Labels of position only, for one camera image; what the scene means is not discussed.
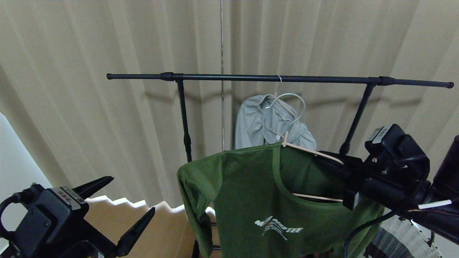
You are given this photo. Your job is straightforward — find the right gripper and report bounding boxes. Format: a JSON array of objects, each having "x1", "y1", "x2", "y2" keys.
[{"x1": 342, "y1": 168, "x2": 430, "y2": 212}]

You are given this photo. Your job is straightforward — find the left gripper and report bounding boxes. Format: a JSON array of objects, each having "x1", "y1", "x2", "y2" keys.
[{"x1": 60, "y1": 176, "x2": 156, "y2": 258}]

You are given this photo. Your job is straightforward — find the pink clothes hanger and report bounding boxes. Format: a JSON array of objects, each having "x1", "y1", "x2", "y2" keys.
[
  {"x1": 265, "y1": 93, "x2": 345, "y2": 202},
  {"x1": 265, "y1": 75, "x2": 297, "y2": 139}
]

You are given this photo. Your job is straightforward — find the green garment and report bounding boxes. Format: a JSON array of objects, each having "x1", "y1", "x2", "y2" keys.
[{"x1": 177, "y1": 142, "x2": 385, "y2": 258}]

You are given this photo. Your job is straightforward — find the pale grey shorts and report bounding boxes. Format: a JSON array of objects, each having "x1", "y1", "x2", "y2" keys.
[{"x1": 235, "y1": 94, "x2": 317, "y2": 151}]

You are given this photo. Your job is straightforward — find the white laundry basket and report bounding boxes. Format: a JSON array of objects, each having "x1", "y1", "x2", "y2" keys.
[{"x1": 364, "y1": 211, "x2": 443, "y2": 258}]

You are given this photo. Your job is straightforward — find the black clothes rack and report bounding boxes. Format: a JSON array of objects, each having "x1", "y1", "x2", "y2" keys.
[{"x1": 107, "y1": 72, "x2": 454, "y2": 258}]

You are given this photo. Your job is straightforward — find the beige curtain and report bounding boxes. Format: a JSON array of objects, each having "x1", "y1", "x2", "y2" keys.
[{"x1": 0, "y1": 0, "x2": 459, "y2": 215}]

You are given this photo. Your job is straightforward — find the black cable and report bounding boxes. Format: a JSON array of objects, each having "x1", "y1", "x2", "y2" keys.
[
  {"x1": 0, "y1": 193, "x2": 24, "y2": 241},
  {"x1": 342, "y1": 211, "x2": 399, "y2": 258}
]

